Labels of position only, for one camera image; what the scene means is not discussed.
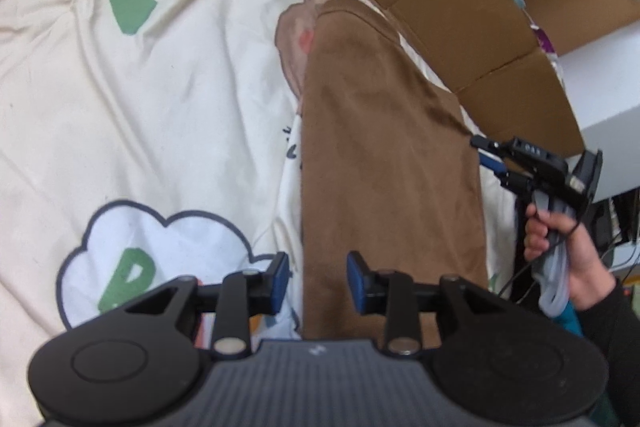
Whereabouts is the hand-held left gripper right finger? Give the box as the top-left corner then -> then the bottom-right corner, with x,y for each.
347,251 -> 513,356

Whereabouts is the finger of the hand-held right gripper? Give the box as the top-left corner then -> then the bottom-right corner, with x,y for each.
477,152 -> 531,194
470,134 -> 523,158

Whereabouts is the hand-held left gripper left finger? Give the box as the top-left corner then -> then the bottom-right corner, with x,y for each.
122,252 -> 292,356

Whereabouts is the brown printed t-shirt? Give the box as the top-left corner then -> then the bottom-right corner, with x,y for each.
299,0 -> 491,340

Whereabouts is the person's right forearm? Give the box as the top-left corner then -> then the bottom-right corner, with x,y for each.
575,279 -> 640,427

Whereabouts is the person's right hand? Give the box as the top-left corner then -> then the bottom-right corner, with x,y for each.
524,202 -> 616,310

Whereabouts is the small purple packet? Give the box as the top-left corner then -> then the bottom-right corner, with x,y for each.
531,23 -> 557,57

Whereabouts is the flattened brown cardboard sheet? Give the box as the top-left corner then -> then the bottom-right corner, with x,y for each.
255,0 -> 583,158

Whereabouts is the teal cloth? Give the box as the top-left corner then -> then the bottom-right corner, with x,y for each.
542,302 -> 583,338

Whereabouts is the cream cartoon bear bedsheet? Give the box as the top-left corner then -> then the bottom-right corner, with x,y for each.
0,0 -> 526,427

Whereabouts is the thin black cable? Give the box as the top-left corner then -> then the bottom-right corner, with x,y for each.
492,207 -> 586,300

